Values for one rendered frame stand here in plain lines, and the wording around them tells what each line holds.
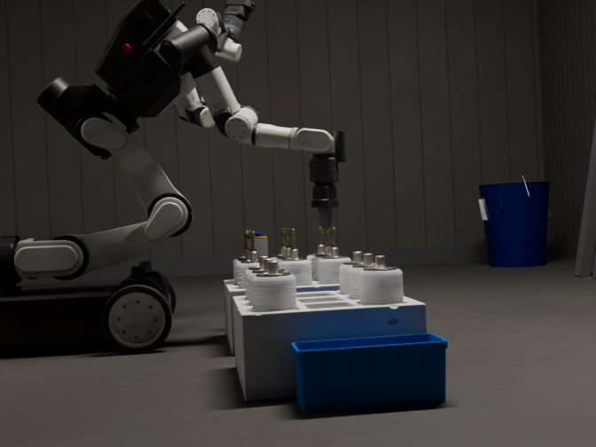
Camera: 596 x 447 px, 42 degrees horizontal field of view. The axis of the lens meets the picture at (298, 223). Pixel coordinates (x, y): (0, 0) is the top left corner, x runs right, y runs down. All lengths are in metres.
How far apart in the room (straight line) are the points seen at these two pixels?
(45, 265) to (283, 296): 1.06
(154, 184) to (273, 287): 0.97
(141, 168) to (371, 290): 1.08
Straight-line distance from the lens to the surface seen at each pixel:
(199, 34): 2.36
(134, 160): 2.49
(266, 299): 1.62
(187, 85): 2.48
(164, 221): 2.44
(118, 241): 2.50
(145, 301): 2.28
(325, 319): 1.60
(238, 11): 2.96
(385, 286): 1.65
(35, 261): 2.49
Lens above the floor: 0.37
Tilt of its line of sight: level
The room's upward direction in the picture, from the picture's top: 3 degrees counter-clockwise
